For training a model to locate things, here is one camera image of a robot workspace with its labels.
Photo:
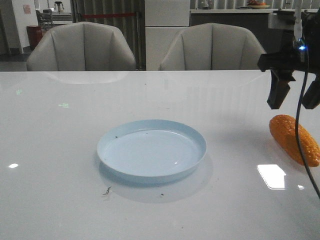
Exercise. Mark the black gripper near corn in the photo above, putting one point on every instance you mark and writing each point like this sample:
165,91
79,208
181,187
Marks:
302,57

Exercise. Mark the orange toy corn cob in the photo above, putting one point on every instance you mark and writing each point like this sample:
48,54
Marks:
282,128

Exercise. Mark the light blue round plate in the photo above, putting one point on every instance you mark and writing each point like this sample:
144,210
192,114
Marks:
152,151

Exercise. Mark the robot arm near corn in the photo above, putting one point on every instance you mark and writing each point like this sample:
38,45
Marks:
297,21

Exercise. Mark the grey counter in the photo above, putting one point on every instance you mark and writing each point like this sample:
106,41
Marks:
257,23

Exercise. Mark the fruit bowl on counter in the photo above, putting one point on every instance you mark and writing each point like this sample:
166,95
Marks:
256,4

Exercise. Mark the right beige upholstered chair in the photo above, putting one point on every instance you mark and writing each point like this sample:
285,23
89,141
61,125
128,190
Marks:
212,46

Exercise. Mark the beige upholstered chair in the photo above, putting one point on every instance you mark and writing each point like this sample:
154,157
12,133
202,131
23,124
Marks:
212,46
82,46

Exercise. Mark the white cabinet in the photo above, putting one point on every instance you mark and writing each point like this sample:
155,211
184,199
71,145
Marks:
163,19

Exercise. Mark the left beige upholstered chair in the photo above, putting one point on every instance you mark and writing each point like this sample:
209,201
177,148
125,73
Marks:
82,46

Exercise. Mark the red bin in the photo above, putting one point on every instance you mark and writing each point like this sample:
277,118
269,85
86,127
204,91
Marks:
35,34

